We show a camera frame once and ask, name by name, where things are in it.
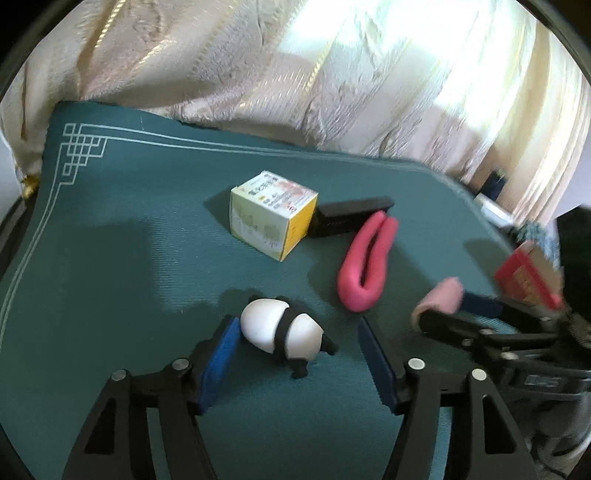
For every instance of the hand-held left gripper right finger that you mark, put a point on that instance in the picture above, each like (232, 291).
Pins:
(376, 364)

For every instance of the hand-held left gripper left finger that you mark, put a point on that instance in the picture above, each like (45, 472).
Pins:
(221, 360)

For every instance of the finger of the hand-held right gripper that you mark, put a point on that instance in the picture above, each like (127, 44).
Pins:
(480, 304)
(448, 323)

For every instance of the pink hair roller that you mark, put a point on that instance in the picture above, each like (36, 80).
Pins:
(441, 295)

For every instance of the pink cookie tin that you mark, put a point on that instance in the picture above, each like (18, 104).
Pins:
(521, 274)

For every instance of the panda toy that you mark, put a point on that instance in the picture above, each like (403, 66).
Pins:
(277, 327)

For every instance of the pink foam curling rod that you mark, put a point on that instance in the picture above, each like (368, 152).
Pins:
(364, 272)

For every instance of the black comb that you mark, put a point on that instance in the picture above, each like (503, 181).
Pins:
(346, 214)

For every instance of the yellow green carton box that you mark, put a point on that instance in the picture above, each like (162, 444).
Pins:
(268, 217)

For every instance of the black desktop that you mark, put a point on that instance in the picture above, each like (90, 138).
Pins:
(9, 221)

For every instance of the plaid cloth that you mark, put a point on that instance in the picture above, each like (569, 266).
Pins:
(538, 230)

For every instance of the white box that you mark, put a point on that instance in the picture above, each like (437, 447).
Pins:
(491, 205)

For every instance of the green desk mat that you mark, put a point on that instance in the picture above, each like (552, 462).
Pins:
(138, 277)

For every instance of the gold curtain tassel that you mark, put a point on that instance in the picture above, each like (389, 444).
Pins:
(30, 187)

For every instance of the beige patterned curtain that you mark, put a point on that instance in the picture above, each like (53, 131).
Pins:
(277, 60)

